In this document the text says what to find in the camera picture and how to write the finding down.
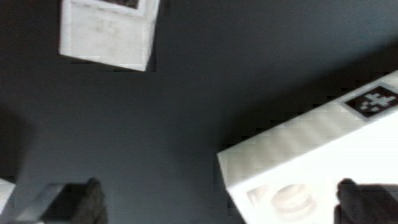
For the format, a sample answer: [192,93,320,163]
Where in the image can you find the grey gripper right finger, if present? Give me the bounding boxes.
[334,179,398,224]

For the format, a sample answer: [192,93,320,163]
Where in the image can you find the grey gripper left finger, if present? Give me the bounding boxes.
[6,178,109,224]

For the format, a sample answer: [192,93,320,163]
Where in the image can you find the white square tabletop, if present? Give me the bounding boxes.
[217,71,398,224]

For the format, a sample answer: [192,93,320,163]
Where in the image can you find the white table leg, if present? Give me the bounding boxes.
[59,0,160,71]
[0,177,16,214]

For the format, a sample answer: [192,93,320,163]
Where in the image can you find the white table leg lying front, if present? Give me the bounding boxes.
[0,177,16,214]

